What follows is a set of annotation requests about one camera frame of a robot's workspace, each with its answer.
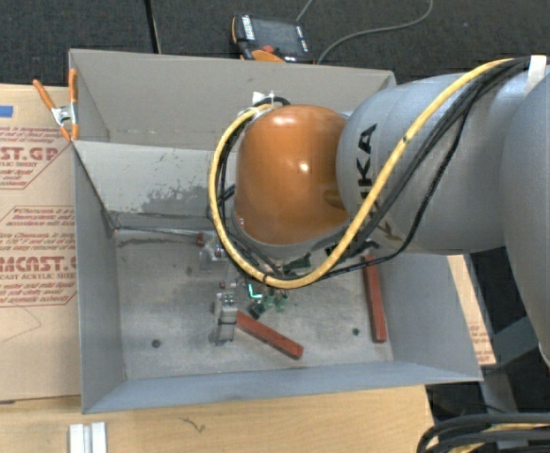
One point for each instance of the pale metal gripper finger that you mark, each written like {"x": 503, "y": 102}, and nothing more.
{"x": 211, "y": 258}
{"x": 226, "y": 316}

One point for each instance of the red-brown flat block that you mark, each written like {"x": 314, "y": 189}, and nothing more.
{"x": 272, "y": 335}
{"x": 375, "y": 300}

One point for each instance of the grey metal bin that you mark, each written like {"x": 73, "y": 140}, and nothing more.
{"x": 171, "y": 300}

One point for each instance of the brown cardboard board red print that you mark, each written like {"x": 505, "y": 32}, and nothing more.
{"x": 24, "y": 328}

